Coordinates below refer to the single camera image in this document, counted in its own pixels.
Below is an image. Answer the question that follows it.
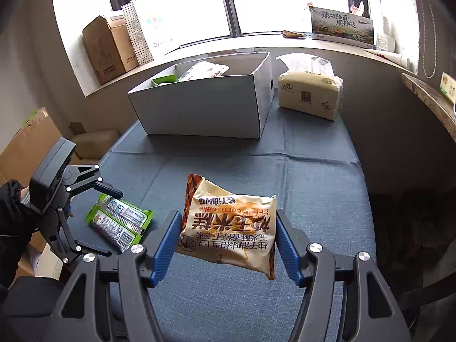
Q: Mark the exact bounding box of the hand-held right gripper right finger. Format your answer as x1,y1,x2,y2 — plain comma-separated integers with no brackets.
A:
276,209,414,342

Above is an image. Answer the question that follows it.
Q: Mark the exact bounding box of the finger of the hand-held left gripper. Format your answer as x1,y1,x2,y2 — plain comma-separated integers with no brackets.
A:
64,164,123,201
44,207,115,264

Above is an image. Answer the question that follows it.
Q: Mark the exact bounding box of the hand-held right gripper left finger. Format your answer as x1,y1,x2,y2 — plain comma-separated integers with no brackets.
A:
53,210,183,342

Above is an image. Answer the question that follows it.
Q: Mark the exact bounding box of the cream corn cake packet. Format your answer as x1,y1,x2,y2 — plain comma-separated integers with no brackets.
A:
177,174,278,280

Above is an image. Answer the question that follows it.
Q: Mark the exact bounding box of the white cardboard box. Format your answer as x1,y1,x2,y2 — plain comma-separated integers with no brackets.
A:
127,52,275,139

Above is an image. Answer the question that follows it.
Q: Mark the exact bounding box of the person's left forearm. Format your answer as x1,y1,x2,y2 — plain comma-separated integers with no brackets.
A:
0,180,47,293

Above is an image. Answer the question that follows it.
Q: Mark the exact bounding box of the small tan cardboard box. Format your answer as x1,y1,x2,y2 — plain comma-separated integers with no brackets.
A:
68,122,121,160

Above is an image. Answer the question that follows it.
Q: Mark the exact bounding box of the large brown cardboard box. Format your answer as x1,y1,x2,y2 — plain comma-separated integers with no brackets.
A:
0,106,72,186

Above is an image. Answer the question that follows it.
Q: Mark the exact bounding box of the blue tablecloth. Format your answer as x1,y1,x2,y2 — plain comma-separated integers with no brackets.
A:
98,96,378,342

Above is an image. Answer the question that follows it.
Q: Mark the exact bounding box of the light green snack packet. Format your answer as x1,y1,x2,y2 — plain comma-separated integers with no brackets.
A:
151,74,179,87

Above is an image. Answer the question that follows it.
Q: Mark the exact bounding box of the beige tissue pack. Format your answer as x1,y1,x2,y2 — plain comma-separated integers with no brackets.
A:
276,53,344,122

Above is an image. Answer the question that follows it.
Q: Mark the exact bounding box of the white paper shopping bag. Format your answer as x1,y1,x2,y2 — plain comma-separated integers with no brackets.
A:
121,0,182,65

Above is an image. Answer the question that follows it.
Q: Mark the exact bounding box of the white silver snack packet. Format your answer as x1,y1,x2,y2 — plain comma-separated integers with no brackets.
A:
177,60,230,82

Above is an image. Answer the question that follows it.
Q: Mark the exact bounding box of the marble shelf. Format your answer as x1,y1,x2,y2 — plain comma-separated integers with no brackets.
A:
401,72,456,143

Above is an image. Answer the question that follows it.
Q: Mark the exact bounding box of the white tube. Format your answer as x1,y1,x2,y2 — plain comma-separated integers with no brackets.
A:
367,49,412,68

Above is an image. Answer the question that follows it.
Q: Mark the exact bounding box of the green white card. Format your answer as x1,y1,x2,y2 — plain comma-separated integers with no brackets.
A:
439,72,456,105

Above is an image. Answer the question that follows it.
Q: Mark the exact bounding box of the white bottle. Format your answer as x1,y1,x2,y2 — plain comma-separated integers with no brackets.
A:
376,33,396,53

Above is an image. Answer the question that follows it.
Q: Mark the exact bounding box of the long printed gift box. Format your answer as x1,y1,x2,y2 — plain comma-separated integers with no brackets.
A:
309,6,375,48

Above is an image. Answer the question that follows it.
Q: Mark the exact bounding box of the window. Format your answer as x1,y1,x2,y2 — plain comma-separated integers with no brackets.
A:
52,0,378,48

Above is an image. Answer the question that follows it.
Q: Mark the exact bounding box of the beaded blind cord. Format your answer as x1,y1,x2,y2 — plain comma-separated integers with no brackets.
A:
421,0,438,79

